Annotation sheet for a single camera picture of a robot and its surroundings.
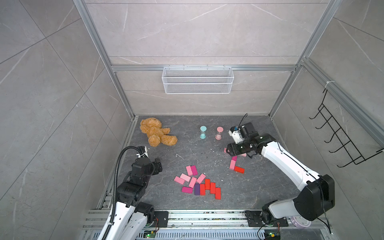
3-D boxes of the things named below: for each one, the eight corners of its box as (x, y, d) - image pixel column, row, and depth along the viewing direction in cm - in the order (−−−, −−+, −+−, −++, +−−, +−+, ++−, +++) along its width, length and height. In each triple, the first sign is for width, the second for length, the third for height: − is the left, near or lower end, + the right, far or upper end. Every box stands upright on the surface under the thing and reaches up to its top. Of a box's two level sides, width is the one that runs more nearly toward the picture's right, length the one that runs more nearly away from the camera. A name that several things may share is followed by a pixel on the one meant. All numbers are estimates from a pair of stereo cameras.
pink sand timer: (215, 140, 107) (217, 131, 99) (215, 135, 110) (216, 126, 102) (221, 140, 107) (223, 131, 99) (220, 135, 110) (222, 126, 102)
